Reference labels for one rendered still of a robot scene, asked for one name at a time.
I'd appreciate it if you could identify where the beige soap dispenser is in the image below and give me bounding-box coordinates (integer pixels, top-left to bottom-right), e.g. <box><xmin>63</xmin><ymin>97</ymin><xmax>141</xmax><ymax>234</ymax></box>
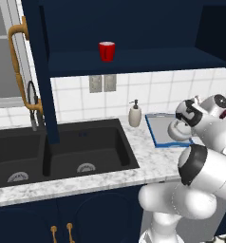
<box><xmin>127</xmin><ymin>99</ymin><xmax>142</xmax><ymax>129</ymax></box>

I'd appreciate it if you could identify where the navy cabinet door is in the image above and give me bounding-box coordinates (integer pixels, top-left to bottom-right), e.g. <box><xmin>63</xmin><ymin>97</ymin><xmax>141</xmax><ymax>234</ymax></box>
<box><xmin>195</xmin><ymin>0</ymin><xmax>226</xmax><ymax>74</ymax></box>

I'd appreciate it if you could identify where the black double sink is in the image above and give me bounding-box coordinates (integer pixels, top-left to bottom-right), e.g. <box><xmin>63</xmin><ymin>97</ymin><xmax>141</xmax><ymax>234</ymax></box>
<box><xmin>0</xmin><ymin>117</ymin><xmax>141</xmax><ymax>190</ymax></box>

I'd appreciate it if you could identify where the navy wall cabinet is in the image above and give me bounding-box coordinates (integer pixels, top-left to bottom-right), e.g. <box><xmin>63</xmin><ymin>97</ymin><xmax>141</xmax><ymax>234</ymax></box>
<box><xmin>38</xmin><ymin>0</ymin><xmax>226</xmax><ymax>79</ymax></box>

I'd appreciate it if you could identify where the navy base cupboard door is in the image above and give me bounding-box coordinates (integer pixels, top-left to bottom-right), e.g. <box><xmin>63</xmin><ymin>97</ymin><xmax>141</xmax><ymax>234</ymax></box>
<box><xmin>0</xmin><ymin>196</ymin><xmax>60</xmax><ymax>243</ymax></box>
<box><xmin>56</xmin><ymin>185</ymin><xmax>145</xmax><ymax>243</ymax></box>

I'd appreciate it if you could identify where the red mug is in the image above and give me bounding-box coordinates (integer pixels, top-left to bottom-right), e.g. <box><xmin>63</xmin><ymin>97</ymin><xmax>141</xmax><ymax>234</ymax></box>
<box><xmin>98</xmin><ymin>41</ymin><xmax>117</xmax><ymax>63</ymax></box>

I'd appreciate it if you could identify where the grey wall outlet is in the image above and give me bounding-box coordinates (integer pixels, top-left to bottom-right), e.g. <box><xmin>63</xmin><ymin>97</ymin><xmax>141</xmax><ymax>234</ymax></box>
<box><xmin>103</xmin><ymin>74</ymin><xmax>118</xmax><ymax>93</ymax></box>
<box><xmin>88</xmin><ymin>75</ymin><xmax>104</xmax><ymax>94</ymax></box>

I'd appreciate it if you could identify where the blue rimmed grey tray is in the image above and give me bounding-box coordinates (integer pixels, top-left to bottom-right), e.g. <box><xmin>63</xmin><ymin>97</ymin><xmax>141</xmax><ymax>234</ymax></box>
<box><xmin>144</xmin><ymin>112</ymin><xmax>196</xmax><ymax>149</ymax></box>

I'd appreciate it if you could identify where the small brass cupboard handle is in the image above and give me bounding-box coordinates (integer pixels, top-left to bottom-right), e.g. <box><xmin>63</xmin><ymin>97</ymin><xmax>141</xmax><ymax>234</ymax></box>
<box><xmin>49</xmin><ymin>225</ymin><xmax>59</xmax><ymax>243</ymax></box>
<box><xmin>66</xmin><ymin>222</ymin><xmax>76</xmax><ymax>243</ymax></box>

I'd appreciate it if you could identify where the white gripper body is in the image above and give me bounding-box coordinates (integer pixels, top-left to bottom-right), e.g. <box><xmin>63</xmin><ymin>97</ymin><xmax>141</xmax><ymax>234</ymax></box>
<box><xmin>167</xmin><ymin>119</ymin><xmax>194</xmax><ymax>142</ymax></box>

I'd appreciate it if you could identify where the window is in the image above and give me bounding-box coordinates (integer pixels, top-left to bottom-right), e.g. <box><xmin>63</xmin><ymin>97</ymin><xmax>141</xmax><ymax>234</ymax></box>
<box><xmin>0</xmin><ymin>0</ymin><xmax>28</xmax><ymax>109</ymax></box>

